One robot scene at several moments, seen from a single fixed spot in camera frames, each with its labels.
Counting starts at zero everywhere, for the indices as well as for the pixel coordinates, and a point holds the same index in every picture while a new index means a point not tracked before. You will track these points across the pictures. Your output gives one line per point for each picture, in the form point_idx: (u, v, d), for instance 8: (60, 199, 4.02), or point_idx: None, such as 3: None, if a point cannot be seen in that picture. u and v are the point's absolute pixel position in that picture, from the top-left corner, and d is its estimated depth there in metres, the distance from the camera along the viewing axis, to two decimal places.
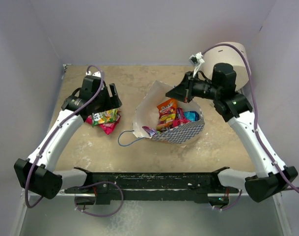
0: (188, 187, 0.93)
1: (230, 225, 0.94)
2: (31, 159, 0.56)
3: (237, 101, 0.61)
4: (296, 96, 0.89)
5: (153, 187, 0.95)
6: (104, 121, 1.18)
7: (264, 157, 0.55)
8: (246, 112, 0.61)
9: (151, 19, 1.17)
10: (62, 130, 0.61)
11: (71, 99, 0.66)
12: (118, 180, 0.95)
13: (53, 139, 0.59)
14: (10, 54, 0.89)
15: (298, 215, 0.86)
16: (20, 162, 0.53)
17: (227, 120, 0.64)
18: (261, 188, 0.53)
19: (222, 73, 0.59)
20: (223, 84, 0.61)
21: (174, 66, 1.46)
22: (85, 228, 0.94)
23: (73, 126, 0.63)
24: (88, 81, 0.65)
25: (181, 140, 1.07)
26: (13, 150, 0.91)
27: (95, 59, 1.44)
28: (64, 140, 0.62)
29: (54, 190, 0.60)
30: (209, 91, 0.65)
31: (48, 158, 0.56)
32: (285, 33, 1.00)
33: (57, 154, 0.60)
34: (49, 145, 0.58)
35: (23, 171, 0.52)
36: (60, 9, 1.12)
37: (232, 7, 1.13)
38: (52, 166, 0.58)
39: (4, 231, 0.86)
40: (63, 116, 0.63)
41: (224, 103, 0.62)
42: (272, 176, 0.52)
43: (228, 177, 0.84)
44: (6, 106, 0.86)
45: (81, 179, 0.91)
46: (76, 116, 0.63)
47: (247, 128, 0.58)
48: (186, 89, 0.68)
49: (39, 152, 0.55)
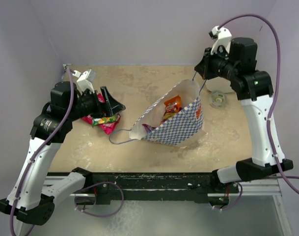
0: (188, 186, 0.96)
1: (230, 225, 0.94)
2: (10, 201, 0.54)
3: (259, 81, 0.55)
4: (296, 95, 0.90)
5: (153, 187, 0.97)
6: (104, 121, 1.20)
7: (266, 148, 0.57)
8: (264, 96, 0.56)
9: (151, 19, 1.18)
10: (35, 164, 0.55)
11: (40, 120, 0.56)
12: (118, 180, 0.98)
13: (28, 177, 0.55)
14: (11, 53, 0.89)
15: None
16: None
17: (241, 100, 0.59)
18: (255, 173, 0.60)
19: (241, 44, 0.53)
20: (241, 59, 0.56)
21: (174, 66, 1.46)
22: (85, 228, 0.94)
23: (48, 155, 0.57)
24: (56, 96, 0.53)
25: (176, 141, 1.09)
26: (13, 150, 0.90)
27: (95, 59, 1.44)
28: (41, 173, 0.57)
29: (45, 215, 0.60)
30: (224, 67, 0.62)
31: (26, 198, 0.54)
32: (285, 32, 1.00)
33: (38, 189, 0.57)
34: (25, 184, 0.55)
35: (6, 212, 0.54)
36: (60, 9, 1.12)
37: (232, 7, 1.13)
38: (35, 199, 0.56)
39: (3, 232, 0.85)
40: (34, 146, 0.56)
41: (243, 79, 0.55)
42: (268, 166, 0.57)
43: (225, 172, 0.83)
44: (6, 105, 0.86)
45: (80, 183, 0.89)
46: (48, 145, 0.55)
47: (260, 114, 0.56)
48: (204, 65, 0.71)
49: (16, 194, 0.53)
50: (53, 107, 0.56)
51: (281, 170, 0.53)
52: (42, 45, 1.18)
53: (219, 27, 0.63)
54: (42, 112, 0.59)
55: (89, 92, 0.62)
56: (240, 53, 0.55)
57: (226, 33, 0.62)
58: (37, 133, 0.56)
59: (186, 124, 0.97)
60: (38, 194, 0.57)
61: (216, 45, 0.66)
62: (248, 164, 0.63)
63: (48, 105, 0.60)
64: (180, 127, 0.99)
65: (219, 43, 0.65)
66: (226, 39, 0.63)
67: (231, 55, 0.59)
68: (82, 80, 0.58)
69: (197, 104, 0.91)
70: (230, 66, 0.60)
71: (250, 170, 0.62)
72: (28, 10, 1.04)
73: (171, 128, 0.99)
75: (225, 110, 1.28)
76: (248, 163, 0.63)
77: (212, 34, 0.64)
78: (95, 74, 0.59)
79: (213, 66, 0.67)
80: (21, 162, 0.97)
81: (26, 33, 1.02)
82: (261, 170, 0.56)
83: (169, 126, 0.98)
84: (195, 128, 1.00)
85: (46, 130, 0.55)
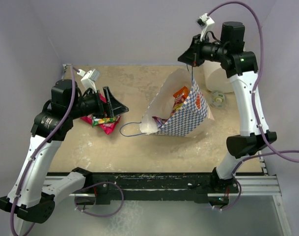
0: (188, 186, 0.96)
1: (230, 225, 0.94)
2: (10, 199, 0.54)
3: (244, 58, 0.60)
4: (296, 96, 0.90)
5: (153, 187, 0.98)
6: (104, 121, 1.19)
7: (251, 119, 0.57)
8: (250, 72, 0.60)
9: (151, 19, 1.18)
10: (36, 162, 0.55)
11: (41, 117, 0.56)
12: (118, 180, 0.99)
13: (29, 175, 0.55)
14: (10, 53, 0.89)
15: None
16: (0, 203, 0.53)
17: (229, 76, 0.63)
18: (240, 144, 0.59)
19: (231, 26, 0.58)
20: (231, 40, 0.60)
21: (174, 66, 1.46)
22: (85, 228, 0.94)
23: (49, 153, 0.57)
24: (57, 93, 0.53)
25: (185, 132, 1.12)
26: (13, 150, 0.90)
27: (95, 59, 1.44)
28: (41, 171, 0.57)
29: (45, 213, 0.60)
30: (215, 51, 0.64)
31: (27, 196, 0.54)
32: (285, 33, 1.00)
33: (38, 187, 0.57)
34: (26, 182, 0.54)
35: (5, 210, 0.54)
36: (60, 9, 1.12)
37: (232, 7, 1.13)
38: (35, 197, 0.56)
39: (3, 232, 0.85)
40: (35, 144, 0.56)
41: (231, 57, 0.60)
42: (253, 135, 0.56)
43: (223, 167, 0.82)
44: (6, 106, 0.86)
45: (79, 183, 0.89)
46: (49, 143, 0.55)
47: (246, 88, 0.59)
48: (195, 52, 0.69)
49: (16, 192, 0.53)
50: (53, 105, 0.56)
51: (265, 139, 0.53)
52: (41, 45, 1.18)
53: (207, 14, 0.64)
54: (43, 110, 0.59)
55: (92, 91, 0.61)
56: (229, 34, 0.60)
57: (211, 21, 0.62)
58: (38, 132, 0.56)
59: (189, 116, 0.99)
60: (39, 192, 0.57)
61: (205, 33, 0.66)
62: (236, 138, 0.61)
63: (49, 103, 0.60)
64: (184, 119, 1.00)
65: (207, 30, 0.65)
66: (211, 25, 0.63)
67: (222, 38, 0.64)
68: (85, 79, 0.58)
69: (194, 94, 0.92)
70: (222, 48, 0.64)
71: (238, 143, 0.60)
72: (27, 10, 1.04)
73: (176, 122, 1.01)
75: (225, 110, 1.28)
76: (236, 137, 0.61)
77: (202, 21, 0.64)
78: (98, 74, 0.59)
79: (204, 52, 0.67)
80: (21, 162, 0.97)
81: (26, 32, 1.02)
82: (247, 141, 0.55)
83: (173, 121, 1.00)
84: (201, 116, 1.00)
85: (46, 127, 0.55)
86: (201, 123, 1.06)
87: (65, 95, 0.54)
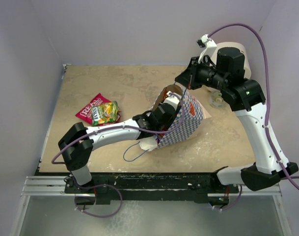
0: (188, 186, 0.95)
1: (230, 225, 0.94)
2: (87, 130, 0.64)
3: (250, 90, 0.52)
4: (297, 96, 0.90)
5: (153, 187, 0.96)
6: (104, 121, 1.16)
7: (270, 155, 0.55)
8: (258, 105, 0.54)
9: (151, 20, 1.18)
10: (122, 130, 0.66)
11: (142, 117, 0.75)
12: (118, 180, 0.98)
13: (111, 130, 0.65)
14: (11, 54, 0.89)
15: None
16: (79, 126, 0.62)
17: (234, 110, 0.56)
18: (262, 182, 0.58)
19: (229, 56, 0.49)
20: (230, 70, 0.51)
21: (174, 66, 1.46)
22: (85, 228, 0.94)
23: (129, 134, 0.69)
24: (161, 111, 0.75)
25: (185, 135, 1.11)
26: (13, 150, 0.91)
27: (95, 60, 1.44)
28: (116, 138, 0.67)
29: (75, 164, 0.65)
30: (212, 77, 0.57)
31: (98, 139, 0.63)
32: (285, 33, 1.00)
33: (102, 142, 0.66)
34: (106, 132, 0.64)
35: (76, 132, 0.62)
36: (60, 9, 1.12)
37: (233, 7, 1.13)
38: (93, 147, 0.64)
39: (3, 232, 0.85)
40: (128, 122, 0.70)
41: (234, 91, 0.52)
42: (275, 174, 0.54)
43: (226, 174, 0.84)
44: (7, 106, 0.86)
45: (85, 178, 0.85)
46: (138, 132, 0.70)
47: (258, 123, 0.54)
48: (190, 74, 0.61)
49: (97, 130, 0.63)
50: (151, 116, 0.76)
51: (288, 175, 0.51)
52: (42, 45, 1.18)
53: (208, 35, 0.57)
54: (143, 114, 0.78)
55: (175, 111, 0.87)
56: (228, 65, 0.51)
57: (214, 43, 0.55)
58: (136, 120, 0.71)
59: (186, 124, 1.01)
60: (97, 146, 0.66)
61: (203, 55, 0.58)
62: (253, 174, 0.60)
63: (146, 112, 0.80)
64: (182, 128, 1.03)
65: (206, 52, 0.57)
66: (214, 48, 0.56)
67: (220, 66, 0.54)
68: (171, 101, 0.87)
69: (186, 105, 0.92)
70: (219, 76, 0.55)
71: (257, 180, 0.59)
72: (28, 9, 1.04)
73: (174, 132, 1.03)
75: (225, 110, 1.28)
76: (252, 172, 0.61)
77: (202, 43, 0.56)
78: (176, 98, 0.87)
79: (201, 76, 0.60)
80: (21, 161, 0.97)
81: (26, 33, 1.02)
82: (269, 179, 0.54)
83: (172, 133, 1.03)
84: (198, 120, 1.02)
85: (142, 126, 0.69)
86: (199, 125, 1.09)
87: (164, 115, 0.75)
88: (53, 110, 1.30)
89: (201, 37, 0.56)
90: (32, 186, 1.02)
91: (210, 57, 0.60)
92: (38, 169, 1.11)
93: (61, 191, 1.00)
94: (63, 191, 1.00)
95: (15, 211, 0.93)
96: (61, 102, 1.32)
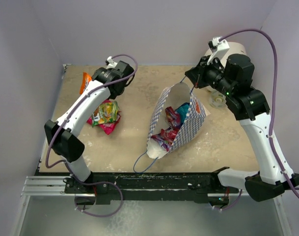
0: (188, 186, 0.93)
1: (229, 226, 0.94)
2: (59, 122, 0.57)
3: (255, 100, 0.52)
4: (298, 96, 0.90)
5: (153, 187, 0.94)
6: (104, 121, 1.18)
7: (274, 165, 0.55)
8: (262, 114, 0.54)
9: (151, 20, 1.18)
10: (90, 99, 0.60)
11: (100, 71, 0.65)
12: (118, 180, 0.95)
13: (80, 107, 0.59)
14: (11, 54, 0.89)
15: None
16: (48, 123, 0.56)
17: (239, 119, 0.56)
18: (264, 191, 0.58)
19: (238, 65, 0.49)
20: (238, 79, 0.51)
21: (174, 66, 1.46)
22: (85, 228, 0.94)
23: (100, 97, 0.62)
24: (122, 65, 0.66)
25: (191, 135, 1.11)
26: (13, 150, 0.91)
27: (95, 60, 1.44)
28: (91, 108, 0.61)
29: (76, 154, 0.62)
30: (219, 81, 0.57)
31: (74, 123, 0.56)
32: (286, 32, 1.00)
33: (83, 121, 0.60)
34: (76, 112, 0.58)
35: (52, 131, 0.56)
36: (60, 9, 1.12)
37: (233, 6, 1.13)
38: (75, 132, 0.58)
39: (3, 232, 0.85)
40: (92, 86, 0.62)
41: (239, 100, 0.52)
42: (279, 185, 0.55)
43: (228, 176, 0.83)
44: (6, 106, 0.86)
45: (85, 173, 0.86)
46: (104, 89, 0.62)
47: (261, 132, 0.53)
48: (198, 74, 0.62)
49: (66, 117, 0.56)
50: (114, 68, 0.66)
51: (292, 187, 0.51)
52: (42, 46, 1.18)
53: (220, 38, 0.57)
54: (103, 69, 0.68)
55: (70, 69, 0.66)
56: (236, 73, 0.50)
57: (227, 44, 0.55)
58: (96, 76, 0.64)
59: (193, 123, 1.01)
60: (80, 129, 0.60)
61: (213, 57, 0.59)
62: (257, 184, 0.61)
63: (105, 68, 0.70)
64: (189, 129, 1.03)
65: (216, 55, 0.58)
66: (226, 50, 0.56)
67: (228, 73, 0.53)
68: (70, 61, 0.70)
69: (193, 102, 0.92)
70: (226, 82, 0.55)
71: (260, 190, 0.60)
72: (27, 10, 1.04)
73: (182, 134, 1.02)
75: (225, 110, 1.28)
76: (256, 182, 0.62)
77: (212, 45, 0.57)
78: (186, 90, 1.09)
79: (208, 78, 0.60)
80: (21, 162, 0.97)
81: (26, 33, 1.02)
82: (273, 189, 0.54)
83: (181, 134, 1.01)
84: (202, 118, 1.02)
85: (105, 77, 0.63)
86: (203, 124, 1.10)
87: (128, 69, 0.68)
88: (54, 110, 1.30)
89: (212, 39, 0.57)
90: (41, 186, 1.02)
91: (220, 59, 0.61)
92: (38, 169, 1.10)
93: (60, 191, 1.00)
94: (63, 191, 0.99)
95: (15, 211, 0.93)
96: (62, 102, 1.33)
